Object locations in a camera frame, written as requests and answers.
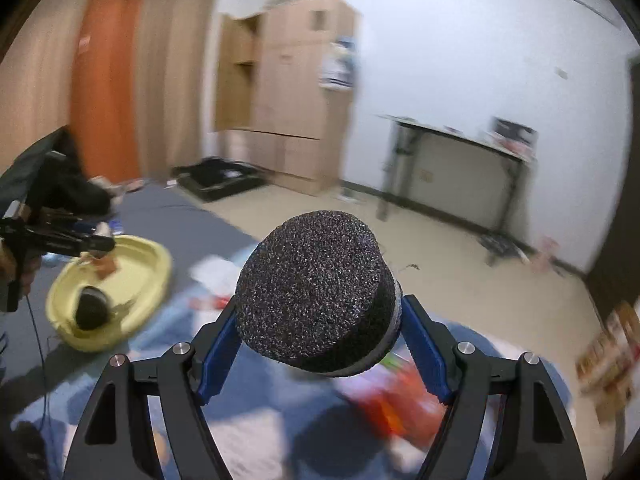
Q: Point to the beige curtain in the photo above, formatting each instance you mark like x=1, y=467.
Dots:
x=35, y=85
x=175, y=60

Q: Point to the brown printed carton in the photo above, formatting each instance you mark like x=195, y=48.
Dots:
x=612, y=355

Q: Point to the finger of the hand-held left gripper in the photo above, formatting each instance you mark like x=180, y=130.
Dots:
x=90, y=245
x=82, y=228

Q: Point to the black round abrasive sponge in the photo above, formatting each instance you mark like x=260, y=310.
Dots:
x=310, y=290
x=92, y=310

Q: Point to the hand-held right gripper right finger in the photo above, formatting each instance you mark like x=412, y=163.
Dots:
x=425, y=345

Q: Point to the orange curtain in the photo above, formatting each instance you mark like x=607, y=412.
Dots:
x=105, y=85

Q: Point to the black open case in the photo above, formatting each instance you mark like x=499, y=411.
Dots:
x=220, y=180

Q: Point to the black box red print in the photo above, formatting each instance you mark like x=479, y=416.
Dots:
x=515, y=135

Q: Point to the folding table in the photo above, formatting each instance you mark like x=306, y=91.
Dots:
x=450, y=132

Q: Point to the white blue hanging bag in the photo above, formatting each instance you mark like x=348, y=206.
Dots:
x=340, y=65

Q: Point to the wooden wardrobe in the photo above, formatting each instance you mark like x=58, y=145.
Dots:
x=295, y=85

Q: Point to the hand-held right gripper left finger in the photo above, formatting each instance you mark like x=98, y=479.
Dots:
x=217, y=355

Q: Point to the person's left hand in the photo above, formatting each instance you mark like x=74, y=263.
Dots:
x=26, y=277

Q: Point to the pale yellow plastic tray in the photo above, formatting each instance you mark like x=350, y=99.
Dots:
x=145, y=270

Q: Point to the grey bed sheet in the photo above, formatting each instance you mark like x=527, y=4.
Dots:
x=170, y=220

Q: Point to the black padded jacket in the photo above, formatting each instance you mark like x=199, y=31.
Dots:
x=55, y=175

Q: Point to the wall outlet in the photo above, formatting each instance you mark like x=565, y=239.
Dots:
x=425, y=176

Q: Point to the dark wooden door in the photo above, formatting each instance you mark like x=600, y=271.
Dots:
x=617, y=210

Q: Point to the blue plaid fleece blanket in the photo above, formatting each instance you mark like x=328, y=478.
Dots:
x=280, y=410

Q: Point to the white cloth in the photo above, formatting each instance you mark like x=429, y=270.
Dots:
x=217, y=271

